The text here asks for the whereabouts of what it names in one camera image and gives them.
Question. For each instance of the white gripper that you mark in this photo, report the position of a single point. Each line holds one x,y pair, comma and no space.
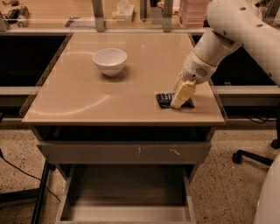
194,69

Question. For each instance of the grey metal post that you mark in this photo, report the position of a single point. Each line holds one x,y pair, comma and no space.
98,15
167,16

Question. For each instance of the grey open middle drawer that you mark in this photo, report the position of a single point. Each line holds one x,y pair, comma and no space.
126,194

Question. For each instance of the white ceramic bowl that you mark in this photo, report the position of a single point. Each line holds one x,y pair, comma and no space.
110,61

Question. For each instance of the pink stacked bins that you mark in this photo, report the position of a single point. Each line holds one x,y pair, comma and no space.
192,13

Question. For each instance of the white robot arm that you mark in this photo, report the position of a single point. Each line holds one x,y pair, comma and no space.
234,24

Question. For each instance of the white tissue box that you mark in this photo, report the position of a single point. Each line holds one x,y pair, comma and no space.
124,11

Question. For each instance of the grey metal post right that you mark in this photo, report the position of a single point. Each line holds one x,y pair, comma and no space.
167,16

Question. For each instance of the black office chair base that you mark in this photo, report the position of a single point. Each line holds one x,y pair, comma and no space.
256,154

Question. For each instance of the grey top drawer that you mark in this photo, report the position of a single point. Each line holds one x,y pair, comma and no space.
190,147

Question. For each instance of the blue rxbar blueberry packet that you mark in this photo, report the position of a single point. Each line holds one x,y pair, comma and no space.
165,99

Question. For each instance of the grey metal post left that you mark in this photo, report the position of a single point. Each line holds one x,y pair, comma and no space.
98,15

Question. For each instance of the black metal stand leg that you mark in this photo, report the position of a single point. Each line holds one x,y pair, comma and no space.
35,193

